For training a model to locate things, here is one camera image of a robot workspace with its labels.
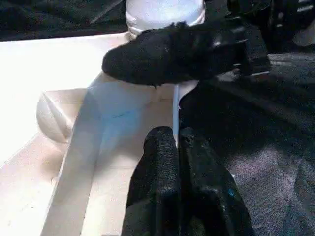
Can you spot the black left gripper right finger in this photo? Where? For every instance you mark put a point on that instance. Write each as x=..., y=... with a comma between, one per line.
x=206, y=196

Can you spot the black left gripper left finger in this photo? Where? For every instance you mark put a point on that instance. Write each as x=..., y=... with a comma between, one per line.
x=155, y=187

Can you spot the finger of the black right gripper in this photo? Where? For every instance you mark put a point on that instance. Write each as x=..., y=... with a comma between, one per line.
x=167, y=54

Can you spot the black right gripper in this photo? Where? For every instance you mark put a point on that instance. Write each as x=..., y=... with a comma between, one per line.
x=266, y=24

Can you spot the white plastic table leg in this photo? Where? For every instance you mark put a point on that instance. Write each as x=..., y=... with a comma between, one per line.
x=165, y=11

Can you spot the white plastic table top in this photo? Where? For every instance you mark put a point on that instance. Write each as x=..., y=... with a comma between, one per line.
x=59, y=123

